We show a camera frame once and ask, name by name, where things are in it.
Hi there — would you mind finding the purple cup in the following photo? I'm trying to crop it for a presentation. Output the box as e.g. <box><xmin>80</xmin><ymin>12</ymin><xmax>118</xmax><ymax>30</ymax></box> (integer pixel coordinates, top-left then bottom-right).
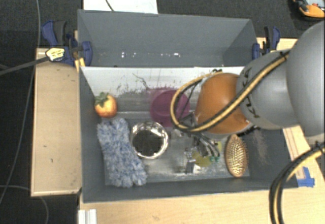
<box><xmin>149</xmin><ymin>89</ymin><xmax>191</xmax><ymax>129</ymax></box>

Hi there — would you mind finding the blue and white fluffy cloth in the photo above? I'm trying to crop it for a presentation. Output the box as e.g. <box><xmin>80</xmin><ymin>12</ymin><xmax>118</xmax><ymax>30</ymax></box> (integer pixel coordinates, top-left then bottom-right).
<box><xmin>96</xmin><ymin>117</ymin><xmax>149</xmax><ymax>188</ymax></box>

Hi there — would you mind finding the yellow round fruit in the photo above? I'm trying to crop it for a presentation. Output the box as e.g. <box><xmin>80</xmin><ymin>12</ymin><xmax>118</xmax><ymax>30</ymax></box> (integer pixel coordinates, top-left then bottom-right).
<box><xmin>191</xmin><ymin>141</ymin><xmax>222</xmax><ymax>168</ymax></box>

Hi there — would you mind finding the wooden hairbrush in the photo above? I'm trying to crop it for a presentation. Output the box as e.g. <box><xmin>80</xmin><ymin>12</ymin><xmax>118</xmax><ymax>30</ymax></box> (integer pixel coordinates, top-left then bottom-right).
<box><xmin>224</xmin><ymin>134</ymin><xmax>250</xmax><ymax>178</ymax></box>

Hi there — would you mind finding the grey metal bin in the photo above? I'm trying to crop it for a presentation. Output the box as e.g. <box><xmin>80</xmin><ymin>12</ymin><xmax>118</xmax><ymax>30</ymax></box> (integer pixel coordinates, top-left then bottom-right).
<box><xmin>77</xmin><ymin>9</ymin><xmax>298</xmax><ymax>203</ymax></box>

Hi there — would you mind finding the pale wood board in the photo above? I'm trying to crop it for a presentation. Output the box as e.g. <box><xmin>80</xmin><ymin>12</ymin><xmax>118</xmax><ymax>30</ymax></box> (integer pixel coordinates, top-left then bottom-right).
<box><xmin>30</xmin><ymin>47</ymin><xmax>83</xmax><ymax>197</ymax></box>

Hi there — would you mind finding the orange toy strawberry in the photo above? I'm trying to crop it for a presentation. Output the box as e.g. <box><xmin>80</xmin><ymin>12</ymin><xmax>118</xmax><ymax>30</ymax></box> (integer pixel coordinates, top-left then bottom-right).
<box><xmin>94</xmin><ymin>91</ymin><xmax>118</xmax><ymax>119</ymax></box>

